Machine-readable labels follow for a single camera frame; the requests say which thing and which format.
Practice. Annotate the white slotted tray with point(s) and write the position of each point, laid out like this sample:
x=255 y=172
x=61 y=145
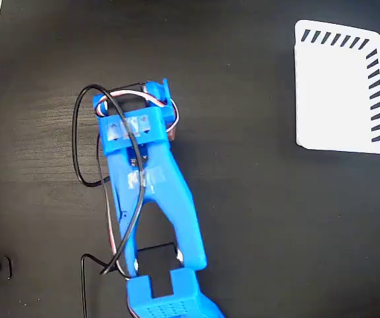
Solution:
x=329 y=99

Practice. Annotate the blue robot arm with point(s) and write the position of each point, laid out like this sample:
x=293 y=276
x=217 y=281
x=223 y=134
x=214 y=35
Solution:
x=163 y=198

